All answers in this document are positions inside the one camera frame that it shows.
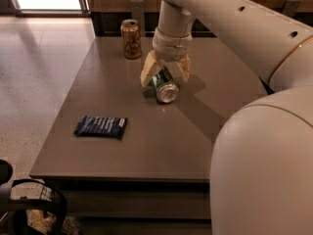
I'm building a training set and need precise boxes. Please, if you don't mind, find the right metal wall bracket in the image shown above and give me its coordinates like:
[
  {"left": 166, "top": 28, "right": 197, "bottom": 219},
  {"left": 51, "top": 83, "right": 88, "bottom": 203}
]
[{"left": 282, "top": 0, "right": 301, "bottom": 18}]

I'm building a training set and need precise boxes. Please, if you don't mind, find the blue snack packet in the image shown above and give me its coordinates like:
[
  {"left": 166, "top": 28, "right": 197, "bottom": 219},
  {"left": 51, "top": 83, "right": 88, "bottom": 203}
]
[{"left": 73, "top": 116, "right": 127, "bottom": 139}]

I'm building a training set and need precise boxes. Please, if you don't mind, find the left metal wall bracket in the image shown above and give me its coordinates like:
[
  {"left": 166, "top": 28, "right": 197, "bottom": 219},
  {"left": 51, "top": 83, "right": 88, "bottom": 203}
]
[{"left": 130, "top": 0, "right": 145, "bottom": 36}]

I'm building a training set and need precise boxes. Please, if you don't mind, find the green soda can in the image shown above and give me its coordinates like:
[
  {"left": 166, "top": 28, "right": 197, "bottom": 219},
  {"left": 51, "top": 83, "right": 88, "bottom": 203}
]
[{"left": 151, "top": 67, "right": 180, "bottom": 104}]

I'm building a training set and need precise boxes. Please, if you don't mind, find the metal wall bracket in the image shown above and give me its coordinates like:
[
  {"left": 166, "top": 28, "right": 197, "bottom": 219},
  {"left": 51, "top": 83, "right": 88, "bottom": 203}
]
[
  {"left": 130, "top": 0, "right": 145, "bottom": 36},
  {"left": 282, "top": 0, "right": 301, "bottom": 18}
]

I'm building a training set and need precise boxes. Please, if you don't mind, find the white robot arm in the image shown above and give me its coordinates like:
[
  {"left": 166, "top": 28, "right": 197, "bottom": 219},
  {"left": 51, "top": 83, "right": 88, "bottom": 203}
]
[{"left": 140, "top": 0, "right": 313, "bottom": 235}]

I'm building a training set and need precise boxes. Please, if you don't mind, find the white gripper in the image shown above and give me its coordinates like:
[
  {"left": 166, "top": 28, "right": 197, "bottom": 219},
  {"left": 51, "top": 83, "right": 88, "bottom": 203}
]
[{"left": 140, "top": 28, "right": 192, "bottom": 87}]

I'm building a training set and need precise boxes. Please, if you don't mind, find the orange soda can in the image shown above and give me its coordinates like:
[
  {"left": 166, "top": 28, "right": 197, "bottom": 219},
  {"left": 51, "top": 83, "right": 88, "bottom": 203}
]
[{"left": 120, "top": 19, "right": 142, "bottom": 59}]

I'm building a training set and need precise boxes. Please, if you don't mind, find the grey drawer cabinet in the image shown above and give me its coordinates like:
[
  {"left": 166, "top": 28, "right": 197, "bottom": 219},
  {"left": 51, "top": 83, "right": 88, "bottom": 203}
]
[{"left": 49, "top": 179, "right": 212, "bottom": 235}]

